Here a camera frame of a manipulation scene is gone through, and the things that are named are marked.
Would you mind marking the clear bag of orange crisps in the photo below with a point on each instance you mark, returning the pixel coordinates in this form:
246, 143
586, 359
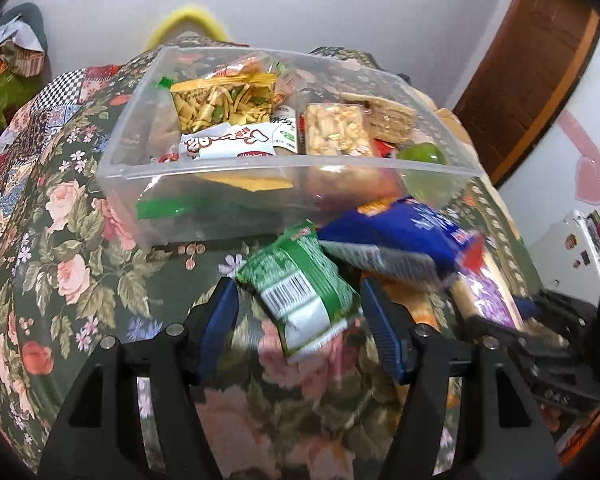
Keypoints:
252, 66

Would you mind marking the tan cracker pack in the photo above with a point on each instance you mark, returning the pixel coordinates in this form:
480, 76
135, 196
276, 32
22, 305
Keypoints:
392, 116

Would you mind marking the clear bag of fried mix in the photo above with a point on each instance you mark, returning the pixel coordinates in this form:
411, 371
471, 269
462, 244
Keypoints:
219, 102

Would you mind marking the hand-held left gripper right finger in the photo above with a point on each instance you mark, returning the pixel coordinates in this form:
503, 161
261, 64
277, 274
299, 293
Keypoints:
380, 325

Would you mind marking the clear bag with green strip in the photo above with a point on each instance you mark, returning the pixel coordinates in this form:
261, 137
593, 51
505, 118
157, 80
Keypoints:
164, 206

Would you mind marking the clear plastic storage box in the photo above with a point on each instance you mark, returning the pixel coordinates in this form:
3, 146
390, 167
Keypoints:
129, 160

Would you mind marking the green jelly cup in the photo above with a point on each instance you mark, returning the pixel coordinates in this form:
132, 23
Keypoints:
422, 156

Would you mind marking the green snack packet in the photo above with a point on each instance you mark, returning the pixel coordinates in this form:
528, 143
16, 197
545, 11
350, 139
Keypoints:
300, 285

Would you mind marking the small red packet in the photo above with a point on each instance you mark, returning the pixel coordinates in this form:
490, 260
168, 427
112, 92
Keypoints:
385, 148

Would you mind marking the purple label cracker pack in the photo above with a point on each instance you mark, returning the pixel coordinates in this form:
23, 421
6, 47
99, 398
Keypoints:
490, 295

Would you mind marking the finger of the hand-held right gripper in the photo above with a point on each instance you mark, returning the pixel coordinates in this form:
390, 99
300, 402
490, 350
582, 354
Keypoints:
500, 332
555, 307

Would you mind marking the flat orange snack packet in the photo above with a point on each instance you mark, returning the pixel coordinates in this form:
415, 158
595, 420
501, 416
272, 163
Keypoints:
255, 183

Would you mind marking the white and red snack packet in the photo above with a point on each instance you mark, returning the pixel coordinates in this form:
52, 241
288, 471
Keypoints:
224, 145

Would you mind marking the yellow foam tube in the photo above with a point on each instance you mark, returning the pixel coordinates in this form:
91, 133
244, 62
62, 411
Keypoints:
189, 17

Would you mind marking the blue and white snack bag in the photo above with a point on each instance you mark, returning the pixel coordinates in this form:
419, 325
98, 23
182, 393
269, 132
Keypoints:
405, 230

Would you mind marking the pile of clothes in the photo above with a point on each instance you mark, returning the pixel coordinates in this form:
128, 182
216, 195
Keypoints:
9, 75

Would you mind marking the wooden door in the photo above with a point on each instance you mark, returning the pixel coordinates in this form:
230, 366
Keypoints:
535, 60

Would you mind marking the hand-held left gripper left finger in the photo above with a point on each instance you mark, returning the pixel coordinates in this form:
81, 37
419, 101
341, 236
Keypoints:
214, 320

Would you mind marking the patchwork quilt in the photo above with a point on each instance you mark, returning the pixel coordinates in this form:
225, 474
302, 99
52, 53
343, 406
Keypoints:
54, 105

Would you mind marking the tan folded blanket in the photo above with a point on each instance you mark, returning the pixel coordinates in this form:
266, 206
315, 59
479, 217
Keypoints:
452, 122

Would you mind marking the peanut brittle pack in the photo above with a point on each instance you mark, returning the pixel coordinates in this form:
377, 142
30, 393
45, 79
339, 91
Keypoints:
337, 130

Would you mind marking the white cabinet with stickers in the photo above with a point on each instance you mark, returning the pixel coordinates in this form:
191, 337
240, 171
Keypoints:
570, 245

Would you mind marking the wardrobe door with heart decals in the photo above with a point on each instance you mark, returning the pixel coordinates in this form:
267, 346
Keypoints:
585, 150

